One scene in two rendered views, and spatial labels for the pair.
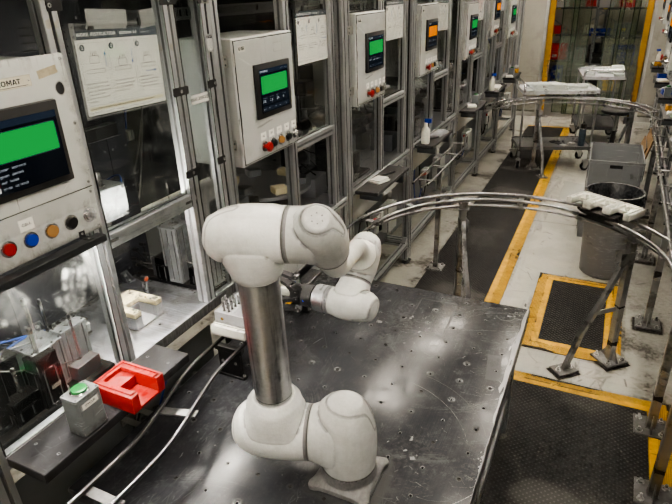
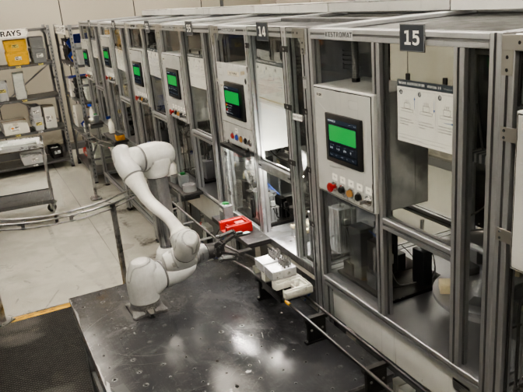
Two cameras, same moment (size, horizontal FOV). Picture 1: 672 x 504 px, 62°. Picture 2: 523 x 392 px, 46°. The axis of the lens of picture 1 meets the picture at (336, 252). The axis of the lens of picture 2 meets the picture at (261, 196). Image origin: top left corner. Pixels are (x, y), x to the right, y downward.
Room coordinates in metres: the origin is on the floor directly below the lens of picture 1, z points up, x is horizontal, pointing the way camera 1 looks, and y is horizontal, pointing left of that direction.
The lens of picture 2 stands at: (3.49, -1.81, 2.19)
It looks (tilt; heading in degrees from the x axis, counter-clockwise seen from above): 18 degrees down; 129
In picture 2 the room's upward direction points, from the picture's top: 5 degrees counter-clockwise
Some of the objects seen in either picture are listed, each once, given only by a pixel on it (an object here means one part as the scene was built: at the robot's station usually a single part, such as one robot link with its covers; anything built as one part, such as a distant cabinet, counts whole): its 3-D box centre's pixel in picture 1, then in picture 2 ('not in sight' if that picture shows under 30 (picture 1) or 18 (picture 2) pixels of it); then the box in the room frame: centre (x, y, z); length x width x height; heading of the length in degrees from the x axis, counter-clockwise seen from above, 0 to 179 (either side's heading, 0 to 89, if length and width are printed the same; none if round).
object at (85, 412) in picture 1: (81, 406); (227, 212); (1.17, 0.69, 0.97); 0.08 x 0.08 x 0.12; 64
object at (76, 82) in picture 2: not in sight; (92, 98); (-3.53, 3.30, 1.00); 1.30 x 0.51 x 2.00; 154
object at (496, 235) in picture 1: (516, 185); not in sight; (5.61, -1.94, 0.01); 5.85 x 0.59 x 0.01; 154
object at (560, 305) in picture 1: (574, 312); not in sight; (3.06, -1.53, 0.01); 1.00 x 0.55 x 0.01; 154
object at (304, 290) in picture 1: (302, 294); (215, 250); (1.59, 0.11, 1.05); 0.09 x 0.07 x 0.08; 64
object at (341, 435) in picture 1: (344, 430); (143, 278); (1.18, 0.00, 0.85); 0.18 x 0.16 x 0.22; 81
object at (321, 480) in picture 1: (351, 463); (146, 305); (1.20, -0.02, 0.71); 0.22 x 0.18 x 0.06; 154
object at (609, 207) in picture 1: (603, 209); not in sight; (2.75, -1.43, 0.84); 0.37 x 0.14 x 0.10; 32
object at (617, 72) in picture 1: (598, 103); not in sight; (7.32, -3.48, 0.48); 0.84 x 0.58 x 0.97; 162
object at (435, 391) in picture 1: (344, 385); (207, 334); (1.60, -0.01, 0.66); 1.50 x 1.06 x 0.04; 154
